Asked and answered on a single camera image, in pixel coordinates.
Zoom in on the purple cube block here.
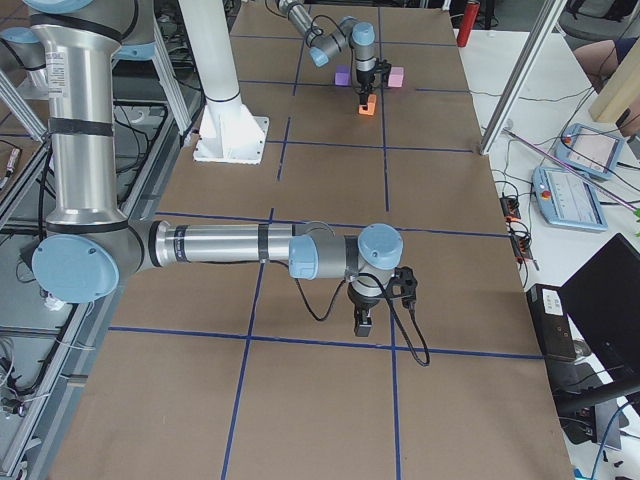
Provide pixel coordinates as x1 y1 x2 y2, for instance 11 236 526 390
334 65 351 87

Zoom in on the reacher stick with green tip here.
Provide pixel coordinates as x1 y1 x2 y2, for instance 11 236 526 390
502 128 640 218

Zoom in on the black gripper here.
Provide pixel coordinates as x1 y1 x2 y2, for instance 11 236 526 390
356 71 374 106
347 287 380 337

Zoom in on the aluminium frame post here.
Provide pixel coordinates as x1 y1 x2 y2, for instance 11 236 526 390
479 0 566 155

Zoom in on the black monitor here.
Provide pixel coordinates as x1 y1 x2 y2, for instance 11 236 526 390
557 233 639 415

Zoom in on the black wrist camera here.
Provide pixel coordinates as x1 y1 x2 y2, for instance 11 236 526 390
388 266 418 311
374 58 392 87

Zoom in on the near blue teach pendant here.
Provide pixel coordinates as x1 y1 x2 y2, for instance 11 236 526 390
532 167 608 232

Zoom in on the wooden beam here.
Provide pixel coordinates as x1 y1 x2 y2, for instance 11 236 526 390
589 42 639 123

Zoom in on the blue teach pendant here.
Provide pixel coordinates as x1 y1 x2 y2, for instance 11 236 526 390
532 167 608 232
555 123 624 180

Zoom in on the pink cube block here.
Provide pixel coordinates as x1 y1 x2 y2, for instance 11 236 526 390
387 66 404 88

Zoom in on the black desktop computer box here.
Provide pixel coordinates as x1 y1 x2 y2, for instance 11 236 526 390
526 284 576 362

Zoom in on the red cylinder bottle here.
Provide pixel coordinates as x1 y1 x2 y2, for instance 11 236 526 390
456 0 480 48

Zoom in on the white pillar with base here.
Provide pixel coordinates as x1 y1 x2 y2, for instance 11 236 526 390
179 0 269 165

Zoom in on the orange cube block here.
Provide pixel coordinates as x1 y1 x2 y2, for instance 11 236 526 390
358 94 377 116

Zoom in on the far blue teach pendant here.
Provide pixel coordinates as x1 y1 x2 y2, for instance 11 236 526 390
555 123 624 180

